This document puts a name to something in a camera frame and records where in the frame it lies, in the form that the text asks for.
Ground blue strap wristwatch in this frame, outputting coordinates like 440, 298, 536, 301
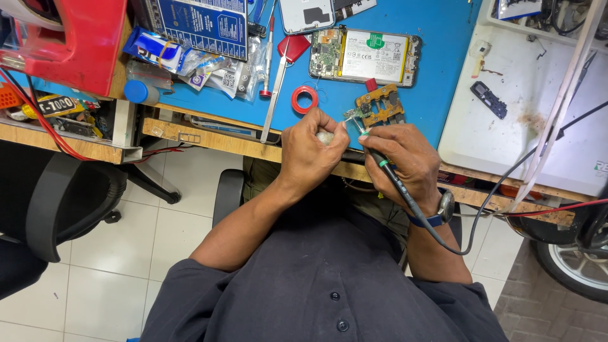
408, 187, 457, 229

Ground white work tray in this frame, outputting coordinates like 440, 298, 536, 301
437, 0, 608, 198

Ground red plastic machine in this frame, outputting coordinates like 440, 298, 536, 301
0, 0, 128, 98

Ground blue handled tool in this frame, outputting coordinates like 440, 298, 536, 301
247, 0, 268, 39

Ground glue tube black yellow label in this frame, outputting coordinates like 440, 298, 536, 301
21, 93, 101, 120

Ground opened phone with battery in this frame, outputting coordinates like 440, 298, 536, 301
308, 26, 423, 89

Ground silver tweezers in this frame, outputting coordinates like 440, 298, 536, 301
260, 54, 291, 144

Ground motorbike wheel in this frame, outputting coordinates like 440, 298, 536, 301
505, 183, 608, 305

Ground black chair armrest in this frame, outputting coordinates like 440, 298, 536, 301
212, 168, 246, 229

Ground white cables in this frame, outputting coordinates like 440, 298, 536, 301
507, 0, 608, 215

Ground black soldering iron green ring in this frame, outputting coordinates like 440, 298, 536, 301
349, 116, 430, 230

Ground blue printed card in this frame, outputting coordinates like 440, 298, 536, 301
151, 0, 249, 62

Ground white bin with parts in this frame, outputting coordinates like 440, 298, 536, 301
488, 0, 608, 49

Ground clear bottle blue cap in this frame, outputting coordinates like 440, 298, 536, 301
123, 61, 173, 106

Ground black office chair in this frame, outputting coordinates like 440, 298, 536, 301
0, 139, 182, 301

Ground red wire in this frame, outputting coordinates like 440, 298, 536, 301
503, 198, 608, 219

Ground wooden shelf with clutter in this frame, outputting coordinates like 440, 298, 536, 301
0, 93, 144, 165

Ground blue white packet rubber band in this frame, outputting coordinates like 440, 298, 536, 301
122, 26, 192, 75

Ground small black phone part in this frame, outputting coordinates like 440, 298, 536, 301
470, 80, 508, 120

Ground person's left hand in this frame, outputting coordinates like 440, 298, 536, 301
279, 108, 351, 192

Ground blue work mat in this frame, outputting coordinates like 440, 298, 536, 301
154, 0, 484, 152

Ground red wires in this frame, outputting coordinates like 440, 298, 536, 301
0, 68, 186, 163

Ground white phone back cover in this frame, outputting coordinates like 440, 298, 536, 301
278, 0, 337, 36

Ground heap of clear plastic packets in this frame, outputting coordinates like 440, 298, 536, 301
180, 37, 268, 101

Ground black soldering iron cable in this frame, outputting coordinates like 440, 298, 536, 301
418, 101, 608, 256

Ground person's right hand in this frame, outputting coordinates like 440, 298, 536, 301
357, 124, 442, 214

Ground person's dark shirt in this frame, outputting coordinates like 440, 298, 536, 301
141, 187, 510, 342

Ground orange plastic grid piece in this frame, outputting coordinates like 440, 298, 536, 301
0, 83, 23, 110

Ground red tape roll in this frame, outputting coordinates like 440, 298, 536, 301
291, 85, 320, 115

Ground brown circuit board holder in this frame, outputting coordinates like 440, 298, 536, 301
355, 84, 407, 129

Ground red plastic opening pick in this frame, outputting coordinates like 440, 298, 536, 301
277, 34, 312, 64

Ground silver screwdriver red end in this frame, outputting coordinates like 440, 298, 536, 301
259, 16, 276, 99

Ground black flex ribbon part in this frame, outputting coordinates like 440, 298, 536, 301
332, 0, 378, 22

